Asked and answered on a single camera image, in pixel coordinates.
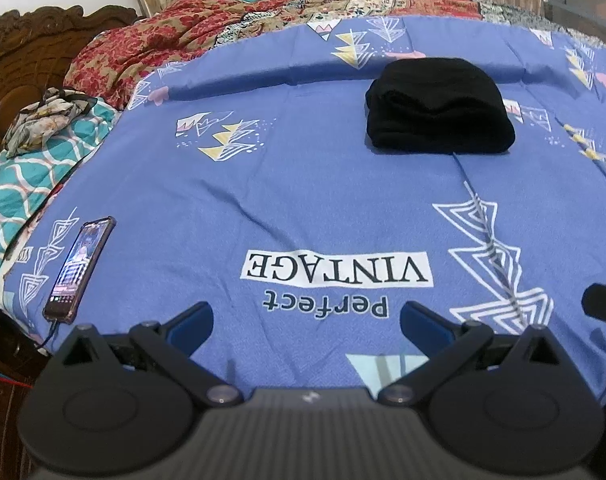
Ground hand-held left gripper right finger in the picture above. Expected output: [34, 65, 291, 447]
[377, 301, 568, 406]

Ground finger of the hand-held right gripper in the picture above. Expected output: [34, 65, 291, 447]
[582, 283, 606, 329]

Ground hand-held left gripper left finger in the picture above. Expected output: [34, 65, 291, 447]
[48, 302, 245, 407]

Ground black pants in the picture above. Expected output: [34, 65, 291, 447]
[365, 57, 516, 156]

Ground smartphone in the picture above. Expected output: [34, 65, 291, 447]
[43, 216, 116, 324]

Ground blue printed bedsheet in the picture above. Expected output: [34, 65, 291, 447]
[0, 14, 606, 408]

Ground teal patterned quilt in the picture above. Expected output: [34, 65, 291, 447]
[0, 96, 121, 281]

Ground crumpled floral cloth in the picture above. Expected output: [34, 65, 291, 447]
[4, 87, 91, 156]

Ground red floral blanket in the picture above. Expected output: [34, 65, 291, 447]
[63, 0, 309, 110]

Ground carved wooden headboard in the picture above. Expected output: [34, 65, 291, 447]
[0, 5, 138, 166]

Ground black phone cable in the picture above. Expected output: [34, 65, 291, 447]
[33, 319, 64, 351]

